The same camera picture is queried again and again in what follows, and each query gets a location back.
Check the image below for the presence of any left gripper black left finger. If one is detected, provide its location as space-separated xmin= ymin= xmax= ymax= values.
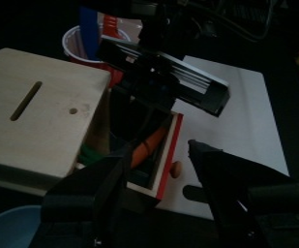
xmin=26 ymin=141 xmax=133 ymax=248

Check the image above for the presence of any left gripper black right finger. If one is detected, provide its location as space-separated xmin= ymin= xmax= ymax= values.
xmin=186 ymin=139 xmax=299 ymax=248

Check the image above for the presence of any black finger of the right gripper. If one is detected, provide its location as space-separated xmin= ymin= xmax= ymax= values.
xmin=142 ymin=100 xmax=174 ymax=143
xmin=110 ymin=86 xmax=150 ymax=150

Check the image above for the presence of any orange toy carrot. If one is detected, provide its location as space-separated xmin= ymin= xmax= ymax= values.
xmin=77 ymin=125 xmax=169 ymax=169

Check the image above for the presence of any wooden drawer with red front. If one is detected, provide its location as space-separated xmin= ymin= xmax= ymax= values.
xmin=74 ymin=110 xmax=185 ymax=202

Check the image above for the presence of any red plastic utensil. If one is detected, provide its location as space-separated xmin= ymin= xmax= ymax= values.
xmin=101 ymin=13 xmax=122 ymax=40

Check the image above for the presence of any white plastic cutting board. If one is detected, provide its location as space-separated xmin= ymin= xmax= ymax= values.
xmin=154 ymin=55 xmax=290 ymax=221

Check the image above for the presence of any light blue bowl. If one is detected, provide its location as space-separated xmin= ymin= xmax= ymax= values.
xmin=0 ymin=204 xmax=42 ymax=248

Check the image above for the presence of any blue plastic utensil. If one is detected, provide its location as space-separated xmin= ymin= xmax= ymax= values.
xmin=77 ymin=6 xmax=104 ymax=62

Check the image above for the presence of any black cable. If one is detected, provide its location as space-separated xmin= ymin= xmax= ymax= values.
xmin=176 ymin=0 xmax=285 ymax=43

